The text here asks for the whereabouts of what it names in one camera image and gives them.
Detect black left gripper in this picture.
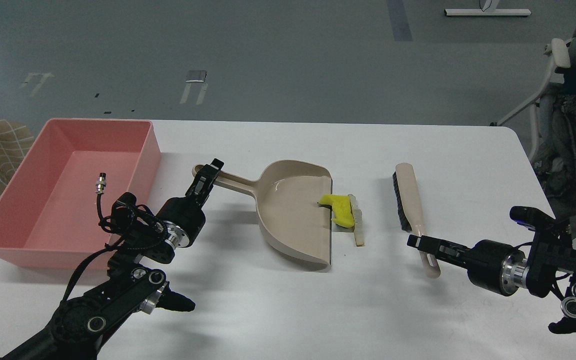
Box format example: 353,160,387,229
157,159,224,248

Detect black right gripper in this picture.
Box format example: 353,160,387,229
407,235,526,297

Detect beige plastic dustpan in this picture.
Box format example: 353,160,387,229
214,159,333,269

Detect beige hand brush black bristles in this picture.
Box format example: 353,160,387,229
393,163,442,279

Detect beige foam strip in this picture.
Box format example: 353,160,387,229
348,194,365,248

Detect yellow sponge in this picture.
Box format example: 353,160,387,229
317,194,355,229

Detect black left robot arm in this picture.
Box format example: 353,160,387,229
4,159,224,360

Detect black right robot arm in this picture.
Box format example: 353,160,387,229
407,206,576,334

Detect pink plastic bin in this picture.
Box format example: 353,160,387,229
0,118,162,270

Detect white desk base bar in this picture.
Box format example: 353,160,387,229
444,8,532,18

